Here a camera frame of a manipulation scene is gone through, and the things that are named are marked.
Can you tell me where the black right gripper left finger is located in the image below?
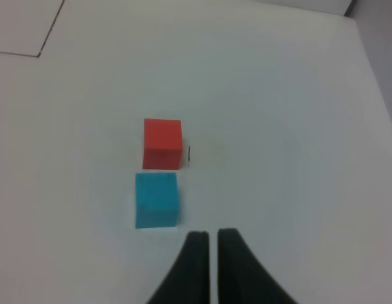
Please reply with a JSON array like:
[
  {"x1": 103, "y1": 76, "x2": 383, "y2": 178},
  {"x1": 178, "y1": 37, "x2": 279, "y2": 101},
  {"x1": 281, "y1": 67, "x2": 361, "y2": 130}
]
[{"x1": 148, "y1": 231, "x2": 210, "y2": 304}]

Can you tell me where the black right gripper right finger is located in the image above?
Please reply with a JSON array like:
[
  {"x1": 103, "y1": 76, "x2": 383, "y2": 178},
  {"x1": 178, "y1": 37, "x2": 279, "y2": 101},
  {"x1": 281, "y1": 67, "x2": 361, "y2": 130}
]
[{"x1": 217, "y1": 228, "x2": 295, "y2": 304}]

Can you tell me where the blue cube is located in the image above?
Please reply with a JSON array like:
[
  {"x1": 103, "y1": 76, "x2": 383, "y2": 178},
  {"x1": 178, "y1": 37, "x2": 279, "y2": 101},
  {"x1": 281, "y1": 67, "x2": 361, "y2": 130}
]
[{"x1": 135, "y1": 172, "x2": 180, "y2": 229}]

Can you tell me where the red cube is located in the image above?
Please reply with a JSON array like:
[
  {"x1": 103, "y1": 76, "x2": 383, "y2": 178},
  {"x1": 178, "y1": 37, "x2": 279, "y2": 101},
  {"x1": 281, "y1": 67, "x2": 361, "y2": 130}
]
[{"x1": 142, "y1": 118, "x2": 183, "y2": 170}]

